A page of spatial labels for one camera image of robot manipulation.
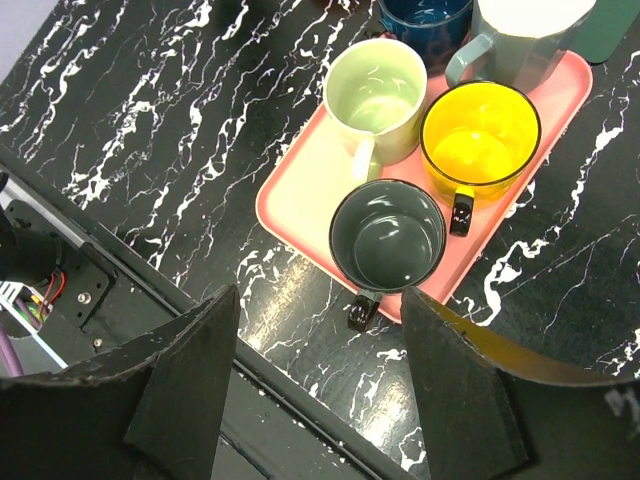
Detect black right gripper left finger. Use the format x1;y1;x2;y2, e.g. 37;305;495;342
1;286;240;479

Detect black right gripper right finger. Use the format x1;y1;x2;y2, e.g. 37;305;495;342
401;287;639;479

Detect dark grey mug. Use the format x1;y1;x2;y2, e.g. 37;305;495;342
328;179;447;332

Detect yellow mug black handle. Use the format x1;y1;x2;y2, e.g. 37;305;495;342
419;81;542;237

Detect pale green mug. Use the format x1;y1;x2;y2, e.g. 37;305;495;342
323;37;428;183

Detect grey mug white inside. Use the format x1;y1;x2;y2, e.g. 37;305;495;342
445;0;596;93

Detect dark blue speckled mug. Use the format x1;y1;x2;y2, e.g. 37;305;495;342
378;0;474;75

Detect dark green mat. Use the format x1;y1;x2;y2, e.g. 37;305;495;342
569;0;640;64

